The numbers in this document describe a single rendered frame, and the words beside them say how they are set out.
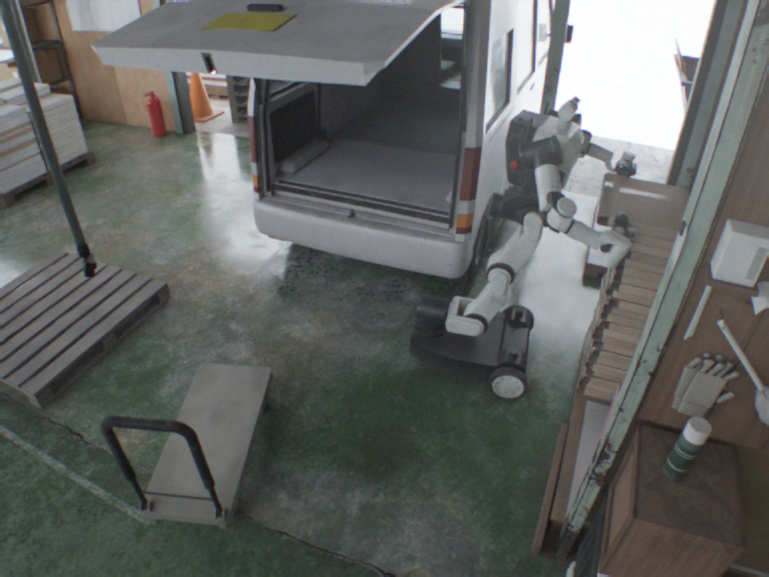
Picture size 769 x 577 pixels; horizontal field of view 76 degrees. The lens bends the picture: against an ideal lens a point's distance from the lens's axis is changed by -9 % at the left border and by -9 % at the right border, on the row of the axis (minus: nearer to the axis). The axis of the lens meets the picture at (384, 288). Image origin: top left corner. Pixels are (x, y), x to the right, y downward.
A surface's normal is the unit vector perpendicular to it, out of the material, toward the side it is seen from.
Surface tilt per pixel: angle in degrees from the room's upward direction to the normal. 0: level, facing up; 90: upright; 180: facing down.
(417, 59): 93
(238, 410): 0
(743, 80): 90
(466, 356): 0
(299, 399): 0
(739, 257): 90
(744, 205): 90
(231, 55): 106
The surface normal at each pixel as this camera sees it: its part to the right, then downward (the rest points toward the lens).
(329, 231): -0.41, 0.48
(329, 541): 0.00, -0.81
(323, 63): -0.32, 0.76
